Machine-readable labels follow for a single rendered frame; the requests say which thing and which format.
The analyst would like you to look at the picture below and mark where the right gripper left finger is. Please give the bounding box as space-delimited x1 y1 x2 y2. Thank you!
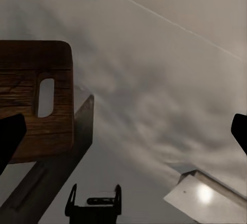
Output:
0 114 27 175

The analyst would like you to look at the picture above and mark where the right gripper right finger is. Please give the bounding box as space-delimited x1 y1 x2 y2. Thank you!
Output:
231 114 247 154

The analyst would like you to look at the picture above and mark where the cutting board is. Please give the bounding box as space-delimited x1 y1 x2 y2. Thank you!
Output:
0 40 74 162

